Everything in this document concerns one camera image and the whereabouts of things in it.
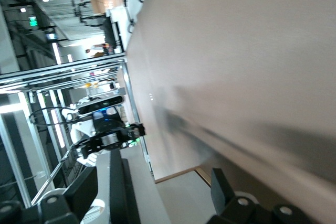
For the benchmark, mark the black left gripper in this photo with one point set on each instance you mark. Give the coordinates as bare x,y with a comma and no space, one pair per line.
134,130

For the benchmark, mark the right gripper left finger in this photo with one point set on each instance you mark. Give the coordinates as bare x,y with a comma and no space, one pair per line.
84,190

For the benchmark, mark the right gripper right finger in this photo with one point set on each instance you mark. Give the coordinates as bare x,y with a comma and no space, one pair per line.
220,192

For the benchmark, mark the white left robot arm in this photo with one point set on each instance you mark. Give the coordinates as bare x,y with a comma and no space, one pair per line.
81,129

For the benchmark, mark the green exit sign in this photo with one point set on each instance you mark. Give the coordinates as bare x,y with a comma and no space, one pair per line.
33,21

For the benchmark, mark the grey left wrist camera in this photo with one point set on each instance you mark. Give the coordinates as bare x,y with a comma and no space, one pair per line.
101,104

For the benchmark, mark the aluminium profile frame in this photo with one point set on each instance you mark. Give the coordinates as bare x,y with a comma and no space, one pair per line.
65,66

